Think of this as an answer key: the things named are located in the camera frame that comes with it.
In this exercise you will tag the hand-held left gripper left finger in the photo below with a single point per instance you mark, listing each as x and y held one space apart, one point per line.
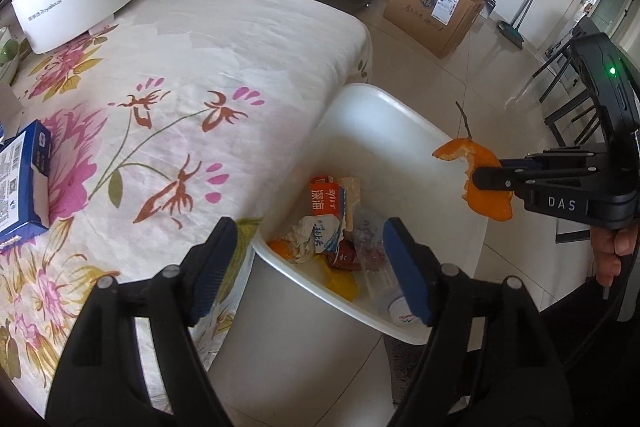
215 272

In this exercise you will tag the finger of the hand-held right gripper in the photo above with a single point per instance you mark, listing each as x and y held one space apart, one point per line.
555 159
505 179

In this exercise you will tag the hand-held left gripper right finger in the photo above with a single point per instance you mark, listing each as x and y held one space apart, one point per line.
407 277

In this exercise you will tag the orange peel with stem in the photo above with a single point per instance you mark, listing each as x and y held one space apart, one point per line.
495 208

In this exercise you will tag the clear plastic bottle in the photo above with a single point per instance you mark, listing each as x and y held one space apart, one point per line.
375 277

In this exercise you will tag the yellow wrapper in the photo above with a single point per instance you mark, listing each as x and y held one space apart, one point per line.
342 284

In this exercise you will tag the small orange peel piece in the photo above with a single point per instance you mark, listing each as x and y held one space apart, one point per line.
278 252

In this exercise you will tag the white snack packet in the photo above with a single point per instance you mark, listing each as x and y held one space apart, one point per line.
327 234

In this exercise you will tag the white tissue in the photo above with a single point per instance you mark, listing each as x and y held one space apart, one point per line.
300 239

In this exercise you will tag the beige paper wrapper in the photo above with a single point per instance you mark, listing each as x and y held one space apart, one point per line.
352 202

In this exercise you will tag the orange snack wrapper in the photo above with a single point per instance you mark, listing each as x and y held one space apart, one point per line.
325 197

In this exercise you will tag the white plastic bin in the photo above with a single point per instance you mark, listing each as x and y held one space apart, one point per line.
390 147

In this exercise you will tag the person's right hand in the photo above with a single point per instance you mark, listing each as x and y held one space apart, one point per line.
606 254

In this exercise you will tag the black chair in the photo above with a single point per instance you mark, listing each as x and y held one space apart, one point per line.
570 107

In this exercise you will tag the brown floor mat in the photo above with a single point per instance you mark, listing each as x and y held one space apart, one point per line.
400 367

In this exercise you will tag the broom and dustpan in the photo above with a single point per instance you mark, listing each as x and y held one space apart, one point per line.
512 34

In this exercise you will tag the brown cardboard box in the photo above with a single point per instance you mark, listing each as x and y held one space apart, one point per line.
425 17

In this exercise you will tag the person's dark clothing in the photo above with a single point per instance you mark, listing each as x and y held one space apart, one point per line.
590 357

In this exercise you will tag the blue cardboard box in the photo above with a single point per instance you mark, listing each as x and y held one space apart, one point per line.
25 187

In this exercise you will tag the floral tablecloth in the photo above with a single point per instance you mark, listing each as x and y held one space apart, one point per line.
200 57

